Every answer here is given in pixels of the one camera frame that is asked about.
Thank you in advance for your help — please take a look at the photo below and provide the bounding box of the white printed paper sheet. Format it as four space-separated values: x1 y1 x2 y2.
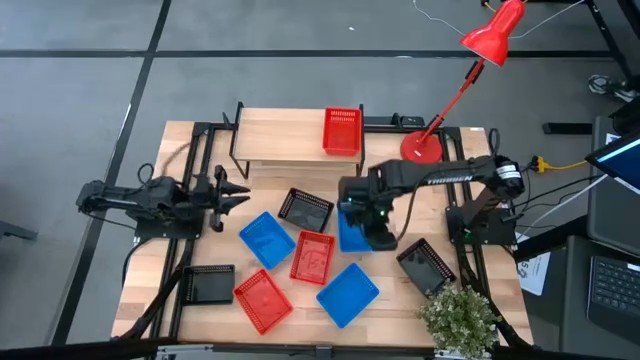
517 249 551 297

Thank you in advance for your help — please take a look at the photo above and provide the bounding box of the black furniture foot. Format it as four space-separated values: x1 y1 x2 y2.
0 219 39 242

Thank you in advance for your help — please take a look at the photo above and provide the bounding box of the blue plastic basket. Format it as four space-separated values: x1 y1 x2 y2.
238 210 297 271
315 262 381 330
337 207 374 254

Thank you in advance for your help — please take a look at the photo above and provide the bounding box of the red desk lamp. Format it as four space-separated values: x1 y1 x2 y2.
399 0 527 165

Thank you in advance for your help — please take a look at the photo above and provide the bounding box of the small green potted plant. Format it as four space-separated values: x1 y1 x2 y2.
417 282 501 360

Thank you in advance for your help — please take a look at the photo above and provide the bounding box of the black plastic basket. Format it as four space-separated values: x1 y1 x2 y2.
181 264 236 306
395 237 457 297
277 187 335 234

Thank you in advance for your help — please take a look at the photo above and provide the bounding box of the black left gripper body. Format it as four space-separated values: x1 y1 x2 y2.
192 164 229 233

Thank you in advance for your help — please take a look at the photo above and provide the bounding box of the red plastic basket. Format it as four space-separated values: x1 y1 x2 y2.
322 106 363 157
232 268 295 336
289 229 337 287

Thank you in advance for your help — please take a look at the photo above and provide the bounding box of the person's shoe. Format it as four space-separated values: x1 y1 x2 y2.
588 73 640 104

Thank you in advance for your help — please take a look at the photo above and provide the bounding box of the tablet screen with blue edge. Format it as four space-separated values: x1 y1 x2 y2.
584 129 640 196

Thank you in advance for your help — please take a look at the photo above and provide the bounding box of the dark laptop keyboard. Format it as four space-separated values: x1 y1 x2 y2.
587 254 640 346

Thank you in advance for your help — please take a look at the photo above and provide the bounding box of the black neighbouring table leg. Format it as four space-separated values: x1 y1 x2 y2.
584 0 640 81

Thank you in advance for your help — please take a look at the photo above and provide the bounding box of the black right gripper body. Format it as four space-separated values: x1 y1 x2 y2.
338 175 397 231

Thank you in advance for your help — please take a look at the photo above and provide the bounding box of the yellow power cable plug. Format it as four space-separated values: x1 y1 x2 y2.
530 155 589 174

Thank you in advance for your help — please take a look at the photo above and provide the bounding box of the wooden shelf with black legs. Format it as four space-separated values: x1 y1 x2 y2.
228 101 366 182

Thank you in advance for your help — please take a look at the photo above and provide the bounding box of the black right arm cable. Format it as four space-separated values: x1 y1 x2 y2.
397 172 434 241

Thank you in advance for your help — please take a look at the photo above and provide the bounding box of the black bar on floor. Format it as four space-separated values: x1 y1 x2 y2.
542 122 594 135

